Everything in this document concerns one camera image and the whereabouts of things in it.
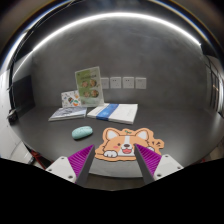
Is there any green upright food booklet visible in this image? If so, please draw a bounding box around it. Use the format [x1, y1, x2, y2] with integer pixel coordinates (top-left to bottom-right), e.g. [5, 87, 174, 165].
[75, 67, 104, 107]

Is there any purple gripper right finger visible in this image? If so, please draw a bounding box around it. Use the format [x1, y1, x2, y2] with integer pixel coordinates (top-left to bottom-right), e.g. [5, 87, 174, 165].
[135, 144, 183, 184]

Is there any teal computer mouse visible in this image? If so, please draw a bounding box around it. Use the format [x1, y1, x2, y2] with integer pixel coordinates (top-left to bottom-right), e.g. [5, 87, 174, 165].
[72, 126, 93, 140]

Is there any small colourful illustrated card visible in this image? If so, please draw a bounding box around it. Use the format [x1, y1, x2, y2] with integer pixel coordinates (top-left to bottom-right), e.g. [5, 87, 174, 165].
[61, 90, 81, 108]

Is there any white LED light strip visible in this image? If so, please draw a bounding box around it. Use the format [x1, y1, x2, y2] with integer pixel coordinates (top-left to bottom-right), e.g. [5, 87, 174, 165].
[12, 12, 201, 78]

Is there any corgi dog mouse pad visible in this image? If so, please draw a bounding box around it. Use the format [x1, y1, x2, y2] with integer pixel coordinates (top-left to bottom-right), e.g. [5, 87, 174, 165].
[95, 128, 164, 162]

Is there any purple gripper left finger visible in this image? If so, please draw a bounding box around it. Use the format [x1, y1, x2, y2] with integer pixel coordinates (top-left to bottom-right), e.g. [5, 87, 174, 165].
[46, 145, 95, 187]

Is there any black monitor screen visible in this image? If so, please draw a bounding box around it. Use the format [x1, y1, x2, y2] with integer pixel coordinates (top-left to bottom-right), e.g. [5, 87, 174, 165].
[12, 76, 35, 117]

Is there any grey magazine lying flat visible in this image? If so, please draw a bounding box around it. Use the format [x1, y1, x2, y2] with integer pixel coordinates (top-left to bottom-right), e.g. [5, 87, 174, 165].
[49, 106, 87, 121]

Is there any white wall socket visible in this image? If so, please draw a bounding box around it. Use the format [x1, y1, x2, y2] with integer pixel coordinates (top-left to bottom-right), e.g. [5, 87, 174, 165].
[110, 77, 121, 89]
[135, 77, 147, 89]
[123, 77, 134, 89]
[101, 77, 109, 89]

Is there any white book with blue band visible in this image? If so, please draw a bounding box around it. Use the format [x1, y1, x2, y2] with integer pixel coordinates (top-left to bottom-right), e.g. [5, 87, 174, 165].
[87, 103, 138, 124]

